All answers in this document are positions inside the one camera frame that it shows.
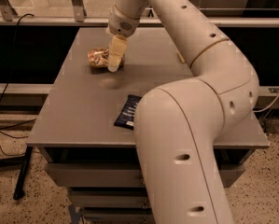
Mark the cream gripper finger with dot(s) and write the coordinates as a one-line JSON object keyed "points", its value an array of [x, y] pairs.
{"points": [[117, 47]]}

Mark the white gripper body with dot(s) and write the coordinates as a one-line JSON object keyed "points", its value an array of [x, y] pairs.
{"points": [[121, 24]]}

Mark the orange soda can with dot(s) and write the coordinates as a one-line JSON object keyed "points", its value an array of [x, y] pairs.
{"points": [[103, 58]]}

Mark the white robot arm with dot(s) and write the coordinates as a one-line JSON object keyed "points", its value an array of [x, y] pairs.
{"points": [[176, 124]]}

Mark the dark blue snack bar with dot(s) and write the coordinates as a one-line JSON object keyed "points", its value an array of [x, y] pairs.
{"points": [[126, 115]]}

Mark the grey drawer cabinet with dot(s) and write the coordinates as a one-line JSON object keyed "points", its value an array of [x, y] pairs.
{"points": [[76, 123]]}

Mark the top drawer with knob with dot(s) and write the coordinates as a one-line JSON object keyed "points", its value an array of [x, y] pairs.
{"points": [[96, 175]]}

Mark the drawer with knob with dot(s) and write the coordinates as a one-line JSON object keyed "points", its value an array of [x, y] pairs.
{"points": [[118, 216], [109, 198], [96, 175]]}

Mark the middle drawer with knob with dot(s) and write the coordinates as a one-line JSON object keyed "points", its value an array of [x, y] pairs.
{"points": [[109, 198]]}

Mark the bottom drawer with knob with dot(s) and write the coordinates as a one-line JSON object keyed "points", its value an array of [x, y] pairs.
{"points": [[118, 216]]}

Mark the black metal leg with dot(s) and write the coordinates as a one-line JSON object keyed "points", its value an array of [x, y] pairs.
{"points": [[25, 160]]}

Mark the metal railing frame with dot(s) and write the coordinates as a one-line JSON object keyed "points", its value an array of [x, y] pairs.
{"points": [[224, 13]]}

